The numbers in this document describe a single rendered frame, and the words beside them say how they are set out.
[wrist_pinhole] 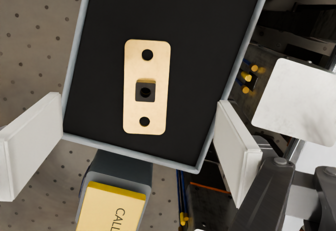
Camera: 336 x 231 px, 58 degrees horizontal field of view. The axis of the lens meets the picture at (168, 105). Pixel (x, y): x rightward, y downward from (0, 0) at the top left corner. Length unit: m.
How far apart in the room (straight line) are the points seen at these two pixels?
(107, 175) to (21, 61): 0.52
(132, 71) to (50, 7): 0.52
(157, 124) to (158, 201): 0.62
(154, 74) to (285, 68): 0.14
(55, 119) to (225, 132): 0.10
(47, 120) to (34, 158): 0.02
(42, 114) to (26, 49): 0.62
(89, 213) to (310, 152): 0.34
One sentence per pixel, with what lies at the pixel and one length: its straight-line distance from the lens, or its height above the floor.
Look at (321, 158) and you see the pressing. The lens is 0.53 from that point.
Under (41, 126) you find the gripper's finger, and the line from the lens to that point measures 0.17.
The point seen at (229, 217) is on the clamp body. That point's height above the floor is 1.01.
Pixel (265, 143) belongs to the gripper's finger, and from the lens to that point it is 0.16.
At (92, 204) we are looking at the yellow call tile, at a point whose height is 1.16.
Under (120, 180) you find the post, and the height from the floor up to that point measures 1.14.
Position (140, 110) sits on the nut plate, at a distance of 0.27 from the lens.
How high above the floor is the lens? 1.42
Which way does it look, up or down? 72 degrees down
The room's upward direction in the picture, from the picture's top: 177 degrees clockwise
